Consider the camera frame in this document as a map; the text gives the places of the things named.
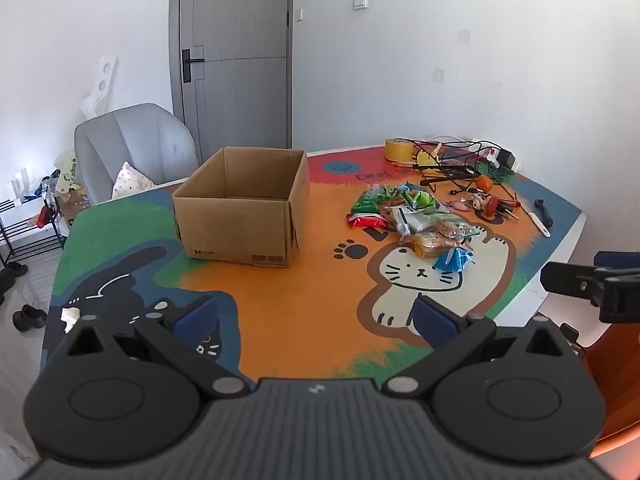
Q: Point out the orange tangerine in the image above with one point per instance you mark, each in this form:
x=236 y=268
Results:
x=484 y=183

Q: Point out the black power adapter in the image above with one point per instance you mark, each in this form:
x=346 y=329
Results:
x=505 y=159

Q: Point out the brown cardboard box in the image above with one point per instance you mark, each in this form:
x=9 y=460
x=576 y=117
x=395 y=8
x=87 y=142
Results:
x=235 y=230

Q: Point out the grey door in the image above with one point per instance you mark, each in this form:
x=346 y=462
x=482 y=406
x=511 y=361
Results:
x=235 y=60

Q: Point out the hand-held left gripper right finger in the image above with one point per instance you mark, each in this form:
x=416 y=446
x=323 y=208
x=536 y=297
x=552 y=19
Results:
x=433 y=323

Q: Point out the yellow tape roll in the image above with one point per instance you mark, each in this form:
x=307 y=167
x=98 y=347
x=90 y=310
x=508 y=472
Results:
x=398 y=150

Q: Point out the white light switch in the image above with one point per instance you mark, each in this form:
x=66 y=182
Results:
x=359 y=0

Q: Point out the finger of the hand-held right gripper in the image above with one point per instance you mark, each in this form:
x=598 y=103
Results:
x=575 y=280

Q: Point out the black shoe rack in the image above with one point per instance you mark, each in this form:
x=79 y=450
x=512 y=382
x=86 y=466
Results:
x=25 y=240

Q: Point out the white wall socket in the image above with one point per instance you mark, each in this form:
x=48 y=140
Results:
x=439 y=75

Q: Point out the white dotted pillow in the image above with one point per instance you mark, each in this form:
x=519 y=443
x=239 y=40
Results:
x=131 y=182

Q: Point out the colourful cat printed table mat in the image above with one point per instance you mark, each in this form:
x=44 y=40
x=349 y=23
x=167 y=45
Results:
x=300 y=290

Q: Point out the white power strip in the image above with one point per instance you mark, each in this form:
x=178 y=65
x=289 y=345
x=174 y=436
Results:
x=515 y=164

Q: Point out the small cardboard box on floor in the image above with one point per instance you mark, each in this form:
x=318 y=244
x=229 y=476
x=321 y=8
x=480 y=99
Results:
x=75 y=207

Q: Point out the yellow toy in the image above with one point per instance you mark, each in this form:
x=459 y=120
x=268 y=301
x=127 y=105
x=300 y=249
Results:
x=427 y=160

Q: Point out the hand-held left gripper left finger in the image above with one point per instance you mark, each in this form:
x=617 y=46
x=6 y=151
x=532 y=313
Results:
x=197 y=319

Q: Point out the bunch of keys red fob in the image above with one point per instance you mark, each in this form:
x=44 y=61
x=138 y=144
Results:
x=494 y=205

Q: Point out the crumpled white tissue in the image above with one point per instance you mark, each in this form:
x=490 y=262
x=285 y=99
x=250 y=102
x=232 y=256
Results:
x=70 y=317

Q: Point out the grey armchair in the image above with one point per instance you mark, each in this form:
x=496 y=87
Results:
x=140 y=135

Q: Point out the pile of snack packets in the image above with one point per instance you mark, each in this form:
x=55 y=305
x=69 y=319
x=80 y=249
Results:
x=425 y=222

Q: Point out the orange chair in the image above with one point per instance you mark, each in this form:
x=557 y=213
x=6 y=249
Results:
x=612 y=390

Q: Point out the black shoe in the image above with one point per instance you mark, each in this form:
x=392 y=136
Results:
x=12 y=270
x=29 y=317

